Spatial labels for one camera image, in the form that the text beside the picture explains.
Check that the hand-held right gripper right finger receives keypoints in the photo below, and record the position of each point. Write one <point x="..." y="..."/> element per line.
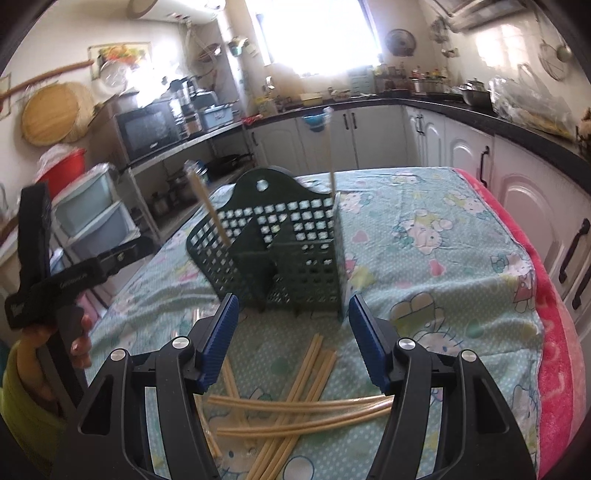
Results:
<point x="368" y="341"/>

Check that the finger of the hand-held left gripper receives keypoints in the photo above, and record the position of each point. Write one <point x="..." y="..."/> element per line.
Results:
<point x="122" y="256"/>

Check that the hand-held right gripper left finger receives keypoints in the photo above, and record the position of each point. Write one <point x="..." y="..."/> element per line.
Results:
<point x="221" y="341"/>

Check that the pile of bamboo chopsticks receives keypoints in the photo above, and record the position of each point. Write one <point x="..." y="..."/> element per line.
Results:
<point x="295" y="406"/>

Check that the black chopstick holder basket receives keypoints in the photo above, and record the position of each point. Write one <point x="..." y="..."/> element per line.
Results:
<point x="295" y="277"/>

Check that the long wooden chopstick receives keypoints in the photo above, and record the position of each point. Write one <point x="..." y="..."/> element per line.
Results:
<point x="210" y="207"/>
<point x="331" y="157"/>

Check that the person's left hand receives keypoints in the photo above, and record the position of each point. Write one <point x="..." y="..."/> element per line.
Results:
<point x="84" y="344"/>

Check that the pastel plastic drawer unit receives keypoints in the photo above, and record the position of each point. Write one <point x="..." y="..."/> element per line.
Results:
<point x="92" y="217"/>

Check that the stacked steel pots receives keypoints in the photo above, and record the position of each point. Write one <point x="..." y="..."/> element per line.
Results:
<point x="180" y="189"/>

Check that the red plastic bucket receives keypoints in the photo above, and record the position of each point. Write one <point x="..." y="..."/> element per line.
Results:
<point x="64" y="173"/>

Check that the cartoon cat printed blanket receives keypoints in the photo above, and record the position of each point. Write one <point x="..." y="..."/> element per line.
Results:
<point x="461" y="286"/>

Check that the black microwave oven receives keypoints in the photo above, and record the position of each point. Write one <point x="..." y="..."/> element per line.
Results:
<point x="147" y="131"/>

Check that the black frying pan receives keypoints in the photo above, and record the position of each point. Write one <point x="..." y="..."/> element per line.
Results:
<point x="228" y="164"/>

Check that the round bamboo sieve tray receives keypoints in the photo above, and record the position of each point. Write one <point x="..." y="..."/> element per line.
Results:
<point x="51" y="113"/>

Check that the metal shelf rack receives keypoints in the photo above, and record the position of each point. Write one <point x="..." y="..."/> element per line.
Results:
<point x="207" y="135"/>

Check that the light blue plastic basin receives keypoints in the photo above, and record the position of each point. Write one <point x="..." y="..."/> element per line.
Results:
<point x="217" y="117"/>

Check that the glass pot lid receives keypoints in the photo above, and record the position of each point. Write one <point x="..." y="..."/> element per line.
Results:
<point x="113" y="78"/>

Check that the wooden rolling pin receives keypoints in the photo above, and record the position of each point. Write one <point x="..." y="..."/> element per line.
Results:
<point x="46" y="76"/>

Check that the pink fleece blanket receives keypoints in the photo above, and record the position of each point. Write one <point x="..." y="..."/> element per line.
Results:
<point x="563" y="369"/>

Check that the white lower kitchen cabinets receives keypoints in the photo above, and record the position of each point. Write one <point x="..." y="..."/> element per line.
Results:
<point x="443" y="134"/>

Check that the blue hanging bowl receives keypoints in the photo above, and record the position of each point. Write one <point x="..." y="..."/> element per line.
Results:
<point x="316" y="122"/>

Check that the yellow container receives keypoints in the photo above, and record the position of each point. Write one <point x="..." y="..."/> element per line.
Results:
<point x="311" y="99"/>

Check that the black kitchen countertop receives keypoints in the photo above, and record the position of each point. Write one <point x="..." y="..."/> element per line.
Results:
<point x="461" y="113"/>

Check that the white water heater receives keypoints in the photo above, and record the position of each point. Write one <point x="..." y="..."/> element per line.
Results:
<point x="175" y="8"/>

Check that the light green knife rack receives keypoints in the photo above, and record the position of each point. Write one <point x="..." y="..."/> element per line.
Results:
<point x="360" y="82"/>

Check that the steel stockpot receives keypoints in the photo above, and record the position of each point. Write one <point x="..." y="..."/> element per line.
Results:
<point x="427" y="85"/>

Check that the steel pots on counter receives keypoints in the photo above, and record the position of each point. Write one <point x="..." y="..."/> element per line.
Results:
<point x="475" y="98"/>

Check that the row of condiment bottles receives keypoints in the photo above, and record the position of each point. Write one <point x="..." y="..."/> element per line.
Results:
<point x="411" y="71"/>

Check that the clear plastic bag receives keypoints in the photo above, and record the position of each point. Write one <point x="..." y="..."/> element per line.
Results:
<point x="531" y="104"/>

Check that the kitchen window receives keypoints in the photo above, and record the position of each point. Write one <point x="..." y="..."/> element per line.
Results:
<point x="314" y="37"/>

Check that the steel mesh skimmer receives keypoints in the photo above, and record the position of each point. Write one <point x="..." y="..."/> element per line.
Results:
<point x="551" y="64"/>

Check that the black range hood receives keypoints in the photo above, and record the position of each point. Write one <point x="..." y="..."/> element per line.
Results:
<point x="475" y="11"/>

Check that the steel ladle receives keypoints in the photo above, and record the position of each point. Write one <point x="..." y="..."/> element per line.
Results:
<point x="564" y="53"/>

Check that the fruit wall poster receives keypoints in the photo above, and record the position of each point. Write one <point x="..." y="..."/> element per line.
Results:
<point x="134" y="53"/>

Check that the small wall fan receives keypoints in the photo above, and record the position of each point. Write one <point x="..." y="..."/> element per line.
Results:
<point x="400" y="42"/>

